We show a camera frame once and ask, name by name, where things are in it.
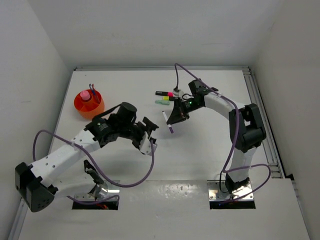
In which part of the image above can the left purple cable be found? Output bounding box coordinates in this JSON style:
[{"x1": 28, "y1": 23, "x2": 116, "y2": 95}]
[{"x1": 32, "y1": 129, "x2": 155, "y2": 206}]

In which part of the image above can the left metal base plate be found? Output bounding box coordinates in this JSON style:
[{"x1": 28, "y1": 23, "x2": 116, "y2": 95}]
[{"x1": 74, "y1": 181, "x2": 120, "y2": 202}]

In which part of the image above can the left aluminium table rail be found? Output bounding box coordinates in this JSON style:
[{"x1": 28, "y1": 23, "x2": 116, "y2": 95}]
[{"x1": 8, "y1": 199, "x2": 29, "y2": 240}]

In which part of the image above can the white pen purple cap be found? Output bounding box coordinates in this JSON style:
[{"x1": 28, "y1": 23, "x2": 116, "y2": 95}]
[{"x1": 162, "y1": 111, "x2": 174, "y2": 134}]

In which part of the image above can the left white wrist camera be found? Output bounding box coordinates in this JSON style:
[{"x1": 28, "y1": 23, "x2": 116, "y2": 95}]
[{"x1": 138, "y1": 132, "x2": 158, "y2": 156}]

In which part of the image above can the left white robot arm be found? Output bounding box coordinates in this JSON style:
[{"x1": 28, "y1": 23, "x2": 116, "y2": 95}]
[{"x1": 15, "y1": 102, "x2": 158, "y2": 213}]

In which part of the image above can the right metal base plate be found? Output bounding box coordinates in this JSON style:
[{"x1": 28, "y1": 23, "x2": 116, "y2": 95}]
[{"x1": 207, "y1": 180, "x2": 254, "y2": 202}]

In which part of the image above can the black yellow highlighter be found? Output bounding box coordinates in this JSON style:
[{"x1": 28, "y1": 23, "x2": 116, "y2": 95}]
[{"x1": 162, "y1": 96, "x2": 177, "y2": 102}]

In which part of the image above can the orange round organizer container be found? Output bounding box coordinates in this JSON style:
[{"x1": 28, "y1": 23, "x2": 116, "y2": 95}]
[{"x1": 73, "y1": 89, "x2": 105, "y2": 120}]

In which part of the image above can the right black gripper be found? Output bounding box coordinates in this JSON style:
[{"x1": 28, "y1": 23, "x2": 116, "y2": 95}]
[{"x1": 167, "y1": 97, "x2": 203, "y2": 126}]

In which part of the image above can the right aluminium table rail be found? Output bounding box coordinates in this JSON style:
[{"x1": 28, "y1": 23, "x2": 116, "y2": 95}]
[{"x1": 242, "y1": 68, "x2": 286, "y2": 179}]

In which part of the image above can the pink glue stick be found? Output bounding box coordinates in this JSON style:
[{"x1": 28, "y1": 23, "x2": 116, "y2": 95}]
[{"x1": 80, "y1": 90, "x2": 91, "y2": 102}]

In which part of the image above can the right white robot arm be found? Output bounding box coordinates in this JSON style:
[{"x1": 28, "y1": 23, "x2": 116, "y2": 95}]
[{"x1": 166, "y1": 79, "x2": 266, "y2": 194}]

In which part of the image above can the aluminium table rail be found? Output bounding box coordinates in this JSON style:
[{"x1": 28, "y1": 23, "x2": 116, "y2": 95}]
[
  {"x1": 8, "y1": 199, "x2": 29, "y2": 240},
  {"x1": 242, "y1": 68, "x2": 286, "y2": 179}
]

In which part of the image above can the metal base plate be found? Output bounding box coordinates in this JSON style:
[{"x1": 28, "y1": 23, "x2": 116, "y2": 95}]
[
  {"x1": 207, "y1": 180, "x2": 254, "y2": 202},
  {"x1": 74, "y1": 181, "x2": 120, "y2": 202}
]

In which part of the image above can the pale green highlighter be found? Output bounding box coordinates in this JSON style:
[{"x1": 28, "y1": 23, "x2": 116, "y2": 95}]
[{"x1": 155, "y1": 99, "x2": 170, "y2": 106}]

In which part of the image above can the blue ballpoint pen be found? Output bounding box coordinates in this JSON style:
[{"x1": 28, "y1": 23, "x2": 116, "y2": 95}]
[{"x1": 91, "y1": 83, "x2": 100, "y2": 104}]

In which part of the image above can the black pink highlighter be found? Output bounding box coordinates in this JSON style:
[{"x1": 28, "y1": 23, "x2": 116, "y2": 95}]
[{"x1": 155, "y1": 91, "x2": 174, "y2": 97}]

